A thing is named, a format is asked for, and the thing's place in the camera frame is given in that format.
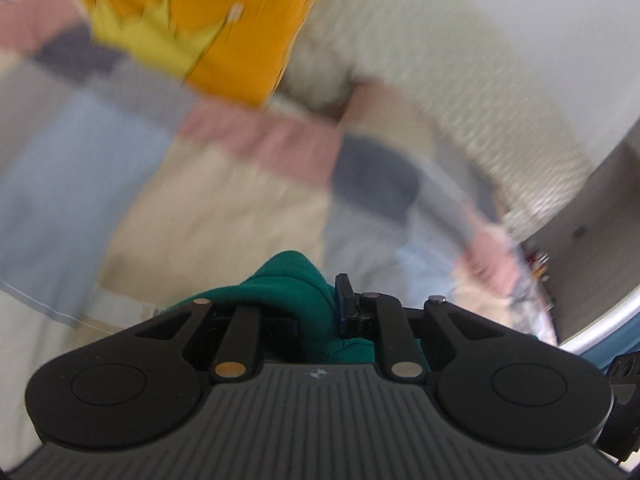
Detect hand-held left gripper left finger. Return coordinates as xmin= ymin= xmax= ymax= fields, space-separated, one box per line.
xmin=135 ymin=297 xmax=301 ymax=384

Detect cream quilted headboard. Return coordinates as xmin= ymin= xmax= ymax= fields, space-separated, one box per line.
xmin=280 ymin=0 xmax=596 ymax=241

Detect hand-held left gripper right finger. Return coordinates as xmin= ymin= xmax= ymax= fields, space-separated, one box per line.
xmin=335 ymin=273 xmax=505 ymax=380

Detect green sweatshirt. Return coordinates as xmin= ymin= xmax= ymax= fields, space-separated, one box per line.
xmin=170 ymin=251 xmax=427 ymax=366

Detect yellow crown pillow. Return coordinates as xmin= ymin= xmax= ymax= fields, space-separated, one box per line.
xmin=70 ymin=0 xmax=328 ymax=109

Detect patchwork duvet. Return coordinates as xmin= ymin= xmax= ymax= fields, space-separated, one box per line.
xmin=0 ymin=0 xmax=557 ymax=347

